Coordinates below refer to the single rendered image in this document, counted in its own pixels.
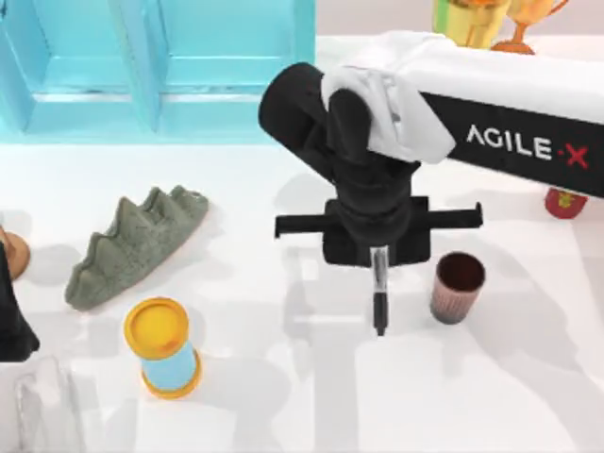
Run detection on brown ribbed cup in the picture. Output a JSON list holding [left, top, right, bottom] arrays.
[[429, 251, 487, 327]]

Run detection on blue and orange can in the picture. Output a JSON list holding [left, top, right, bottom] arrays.
[[123, 296, 204, 398]]

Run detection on red can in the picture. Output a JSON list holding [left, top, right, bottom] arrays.
[[544, 185, 592, 222]]

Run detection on grey-green spiky cloth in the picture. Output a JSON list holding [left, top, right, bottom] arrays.
[[64, 184, 210, 313]]

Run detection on gold trophy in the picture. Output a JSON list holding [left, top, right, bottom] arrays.
[[432, 0, 513, 49]]

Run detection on orange trophy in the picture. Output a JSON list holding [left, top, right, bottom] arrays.
[[490, 0, 570, 55]]

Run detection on light blue rack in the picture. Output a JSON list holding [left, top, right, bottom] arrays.
[[0, 0, 316, 144]]

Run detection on brown bread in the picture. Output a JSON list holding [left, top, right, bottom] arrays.
[[0, 225, 32, 281]]

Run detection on clear glass cup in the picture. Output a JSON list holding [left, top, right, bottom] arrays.
[[12, 357, 82, 453]]

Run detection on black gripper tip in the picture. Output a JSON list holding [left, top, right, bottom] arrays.
[[0, 240, 42, 365]]

